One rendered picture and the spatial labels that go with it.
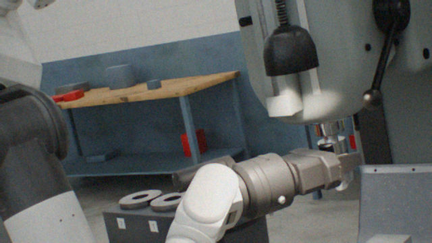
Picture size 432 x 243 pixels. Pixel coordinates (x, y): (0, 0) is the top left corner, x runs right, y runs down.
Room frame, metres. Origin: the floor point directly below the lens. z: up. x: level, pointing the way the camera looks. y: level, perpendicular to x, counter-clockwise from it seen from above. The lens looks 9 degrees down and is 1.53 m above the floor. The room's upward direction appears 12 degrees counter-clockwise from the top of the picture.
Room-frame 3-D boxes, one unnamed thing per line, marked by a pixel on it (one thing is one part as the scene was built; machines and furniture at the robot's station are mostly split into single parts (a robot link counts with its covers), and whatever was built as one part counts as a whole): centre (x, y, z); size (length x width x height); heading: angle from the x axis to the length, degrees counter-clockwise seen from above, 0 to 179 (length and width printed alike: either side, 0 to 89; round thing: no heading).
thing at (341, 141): (1.23, -0.17, 1.26); 0.05 x 0.05 x 0.01
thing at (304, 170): (1.19, -0.09, 1.23); 0.13 x 0.12 x 0.10; 26
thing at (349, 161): (1.20, -0.19, 1.23); 0.06 x 0.02 x 0.03; 116
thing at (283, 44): (1.05, -0.11, 1.44); 0.07 x 0.07 x 0.06
